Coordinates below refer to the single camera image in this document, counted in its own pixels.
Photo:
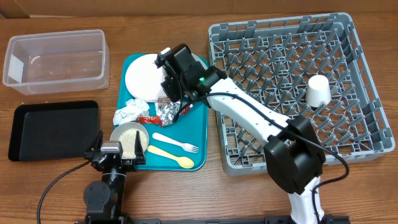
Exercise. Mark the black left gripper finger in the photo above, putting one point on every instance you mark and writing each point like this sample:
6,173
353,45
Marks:
138,150
95,146

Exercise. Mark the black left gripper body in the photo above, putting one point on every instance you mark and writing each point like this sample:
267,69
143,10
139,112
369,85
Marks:
129,165

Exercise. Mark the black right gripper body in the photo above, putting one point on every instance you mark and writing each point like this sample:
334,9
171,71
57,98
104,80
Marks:
172,86

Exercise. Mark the grey round plate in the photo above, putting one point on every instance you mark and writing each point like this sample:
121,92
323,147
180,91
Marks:
197,58

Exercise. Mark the silver foil wrapper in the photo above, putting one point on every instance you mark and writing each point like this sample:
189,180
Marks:
166,110

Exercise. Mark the pink round plate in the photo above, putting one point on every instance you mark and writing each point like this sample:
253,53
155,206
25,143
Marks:
143,79

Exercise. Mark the white plastic fork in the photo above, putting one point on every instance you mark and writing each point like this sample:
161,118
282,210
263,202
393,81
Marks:
185,146

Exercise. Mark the yellow plastic spoon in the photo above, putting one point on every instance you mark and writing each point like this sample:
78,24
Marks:
183,162

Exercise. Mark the white plastic cup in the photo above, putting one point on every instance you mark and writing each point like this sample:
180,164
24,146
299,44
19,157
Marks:
318,91

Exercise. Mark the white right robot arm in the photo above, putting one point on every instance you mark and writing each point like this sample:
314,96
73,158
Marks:
294,158

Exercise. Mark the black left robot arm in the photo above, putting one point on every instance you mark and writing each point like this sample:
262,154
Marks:
104,198

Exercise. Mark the grey dishwasher rack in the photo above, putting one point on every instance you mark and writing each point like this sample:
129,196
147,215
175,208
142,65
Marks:
273,59

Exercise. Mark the grey bowl of rice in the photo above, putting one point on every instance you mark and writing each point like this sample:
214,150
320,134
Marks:
126,134

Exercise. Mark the red ketchup packet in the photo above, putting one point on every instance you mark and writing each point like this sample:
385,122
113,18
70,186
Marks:
149,120

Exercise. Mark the teal serving tray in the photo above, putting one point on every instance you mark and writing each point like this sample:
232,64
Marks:
191,128

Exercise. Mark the black plastic tray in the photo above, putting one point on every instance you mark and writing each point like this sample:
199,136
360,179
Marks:
53,130

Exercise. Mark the crumpled white napkin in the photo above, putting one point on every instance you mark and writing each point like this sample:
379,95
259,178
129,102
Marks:
134,108

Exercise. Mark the clear plastic bin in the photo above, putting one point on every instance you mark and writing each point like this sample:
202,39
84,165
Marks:
57,62

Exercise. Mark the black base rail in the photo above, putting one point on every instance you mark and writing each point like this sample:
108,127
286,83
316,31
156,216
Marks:
266,220

